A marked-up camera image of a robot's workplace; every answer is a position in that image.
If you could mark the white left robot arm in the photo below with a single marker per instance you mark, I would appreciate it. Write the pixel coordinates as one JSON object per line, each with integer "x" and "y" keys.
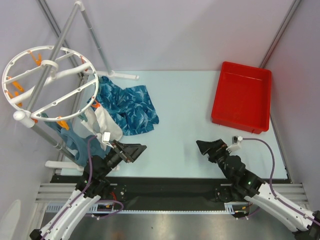
{"x": 92, "y": 187}

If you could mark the red plastic tray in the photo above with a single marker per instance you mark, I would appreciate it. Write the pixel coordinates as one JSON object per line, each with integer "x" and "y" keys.
{"x": 243, "y": 98}

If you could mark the grey blue sock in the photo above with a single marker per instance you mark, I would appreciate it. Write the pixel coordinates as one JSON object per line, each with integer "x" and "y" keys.
{"x": 79, "y": 144}

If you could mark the grey drying rack frame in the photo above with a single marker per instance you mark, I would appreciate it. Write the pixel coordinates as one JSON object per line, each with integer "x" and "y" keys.
{"x": 24, "y": 104}

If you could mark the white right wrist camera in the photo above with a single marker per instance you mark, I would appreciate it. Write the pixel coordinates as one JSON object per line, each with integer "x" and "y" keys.
{"x": 236, "y": 144}

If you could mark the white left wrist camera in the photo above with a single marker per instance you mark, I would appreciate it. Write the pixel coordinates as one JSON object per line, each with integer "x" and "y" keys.
{"x": 105, "y": 139}

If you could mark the white round clip hanger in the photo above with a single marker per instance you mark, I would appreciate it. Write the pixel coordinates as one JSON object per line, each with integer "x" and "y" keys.
{"x": 55, "y": 75}

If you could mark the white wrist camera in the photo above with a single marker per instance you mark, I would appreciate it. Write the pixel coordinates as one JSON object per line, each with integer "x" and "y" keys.
{"x": 236, "y": 144}
{"x": 105, "y": 139}

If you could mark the blue patterned cloth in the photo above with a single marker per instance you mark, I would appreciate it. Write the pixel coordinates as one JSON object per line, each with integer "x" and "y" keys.
{"x": 131, "y": 108}

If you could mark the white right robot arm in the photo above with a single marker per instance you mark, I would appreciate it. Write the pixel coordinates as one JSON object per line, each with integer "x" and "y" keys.
{"x": 303, "y": 223}

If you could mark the teal clothes peg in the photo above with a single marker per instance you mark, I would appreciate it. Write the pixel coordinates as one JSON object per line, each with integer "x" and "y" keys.
{"x": 83, "y": 119}

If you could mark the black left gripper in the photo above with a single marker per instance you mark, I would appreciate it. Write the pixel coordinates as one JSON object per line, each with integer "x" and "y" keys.
{"x": 130, "y": 151}

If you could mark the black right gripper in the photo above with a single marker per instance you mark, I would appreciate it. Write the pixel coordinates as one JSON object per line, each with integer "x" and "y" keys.
{"x": 216, "y": 150}

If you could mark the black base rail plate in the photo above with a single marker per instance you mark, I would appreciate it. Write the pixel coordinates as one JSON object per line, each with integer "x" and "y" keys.
{"x": 172, "y": 194}

